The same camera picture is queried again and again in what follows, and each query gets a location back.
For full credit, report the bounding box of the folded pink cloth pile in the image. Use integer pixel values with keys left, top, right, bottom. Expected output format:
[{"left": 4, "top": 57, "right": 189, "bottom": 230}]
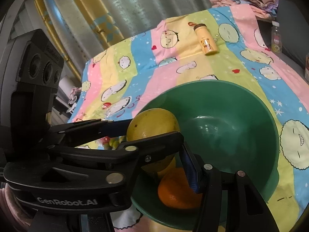
[{"left": 210, "top": 0, "right": 279, "bottom": 21}]

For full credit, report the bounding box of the red tomato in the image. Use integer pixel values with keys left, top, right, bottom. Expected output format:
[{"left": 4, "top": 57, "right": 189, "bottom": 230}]
[{"left": 102, "top": 136, "right": 110, "bottom": 143}]

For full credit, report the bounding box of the small green fruit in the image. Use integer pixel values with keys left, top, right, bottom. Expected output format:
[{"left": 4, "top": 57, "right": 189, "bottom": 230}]
[{"left": 109, "top": 136, "right": 126, "bottom": 150}]

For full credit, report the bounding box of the green plastic bowl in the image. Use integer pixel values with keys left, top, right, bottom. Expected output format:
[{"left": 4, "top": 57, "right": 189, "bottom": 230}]
[{"left": 132, "top": 80, "right": 279, "bottom": 230}]

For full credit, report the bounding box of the grey sofa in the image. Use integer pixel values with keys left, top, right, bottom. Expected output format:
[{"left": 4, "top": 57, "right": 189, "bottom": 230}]
[{"left": 256, "top": 0, "right": 309, "bottom": 73}]

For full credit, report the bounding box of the colourful cartoon bed sheet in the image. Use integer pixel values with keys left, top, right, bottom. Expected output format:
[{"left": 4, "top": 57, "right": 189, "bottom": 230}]
[{"left": 70, "top": 5, "right": 308, "bottom": 231}]

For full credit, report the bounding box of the yellow patterned curtain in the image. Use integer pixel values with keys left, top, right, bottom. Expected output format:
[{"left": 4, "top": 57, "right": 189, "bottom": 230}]
[{"left": 34, "top": 0, "right": 124, "bottom": 81}]

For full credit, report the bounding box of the clear plastic bottle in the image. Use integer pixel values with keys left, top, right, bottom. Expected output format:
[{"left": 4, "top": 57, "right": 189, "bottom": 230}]
[{"left": 271, "top": 21, "right": 282, "bottom": 53}]

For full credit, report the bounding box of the yellow-green pear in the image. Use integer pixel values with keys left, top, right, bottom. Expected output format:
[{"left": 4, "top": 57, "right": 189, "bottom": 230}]
[{"left": 126, "top": 108, "right": 181, "bottom": 173}]

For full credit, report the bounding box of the yellow grapefruit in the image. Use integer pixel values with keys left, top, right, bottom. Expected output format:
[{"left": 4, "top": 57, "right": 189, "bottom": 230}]
[{"left": 157, "top": 158, "right": 176, "bottom": 178}]

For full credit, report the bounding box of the orange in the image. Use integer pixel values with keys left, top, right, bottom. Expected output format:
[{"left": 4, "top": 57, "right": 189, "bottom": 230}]
[{"left": 158, "top": 168, "right": 202, "bottom": 210}]

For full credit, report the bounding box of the white paper roll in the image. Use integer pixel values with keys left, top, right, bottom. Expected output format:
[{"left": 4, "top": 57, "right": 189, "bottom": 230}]
[{"left": 59, "top": 75, "right": 76, "bottom": 97}]

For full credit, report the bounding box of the yellow cartoon bottle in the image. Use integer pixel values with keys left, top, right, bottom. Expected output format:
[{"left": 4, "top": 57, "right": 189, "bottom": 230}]
[{"left": 188, "top": 22, "right": 218, "bottom": 55}]

